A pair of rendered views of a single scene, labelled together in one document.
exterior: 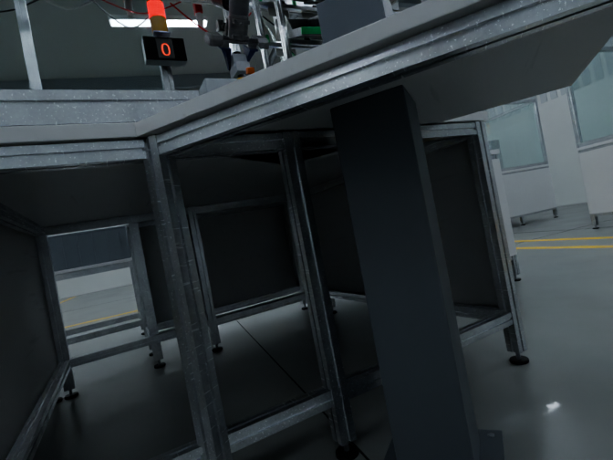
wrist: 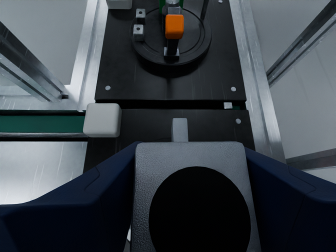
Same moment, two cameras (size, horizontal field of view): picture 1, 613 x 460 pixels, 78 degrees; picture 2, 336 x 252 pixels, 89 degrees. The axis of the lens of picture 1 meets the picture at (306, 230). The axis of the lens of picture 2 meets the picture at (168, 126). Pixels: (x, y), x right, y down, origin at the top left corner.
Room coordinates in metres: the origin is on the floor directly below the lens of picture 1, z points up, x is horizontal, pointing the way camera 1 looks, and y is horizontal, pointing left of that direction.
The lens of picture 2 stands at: (1.16, 0.12, 1.21)
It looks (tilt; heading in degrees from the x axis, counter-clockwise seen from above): 71 degrees down; 24
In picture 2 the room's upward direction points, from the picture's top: 4 degrees clockwise
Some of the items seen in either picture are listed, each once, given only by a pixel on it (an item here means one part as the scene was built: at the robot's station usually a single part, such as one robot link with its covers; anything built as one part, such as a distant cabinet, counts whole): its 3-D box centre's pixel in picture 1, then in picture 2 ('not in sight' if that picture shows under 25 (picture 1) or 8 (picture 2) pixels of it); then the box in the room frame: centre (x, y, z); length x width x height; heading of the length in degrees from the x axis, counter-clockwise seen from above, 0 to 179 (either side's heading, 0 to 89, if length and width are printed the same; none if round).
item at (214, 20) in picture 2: not in sight; (171, 17); (1.39, 0.23, 1.01); 0.24 x 0.24 x 0.13; 28
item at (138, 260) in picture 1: (304, 251); not in sight; (2.68, 0.04, 0.43); 2.20 x 0.38 x 0.86; 118
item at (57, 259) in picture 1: (80, 250); not in sight; (2.69, 1.61, 0.73); 0.62 x 0.42 x 0.23; 118
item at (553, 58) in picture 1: (379, 103); not in sight; (0.90, -0.23, 0.84); 0.90 x 0.70 x 0.03; 65
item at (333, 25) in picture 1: (363, 48); not in sight; (0.86, -0.20, 0.96); 0.14 x 0.14 x 0.20; 65
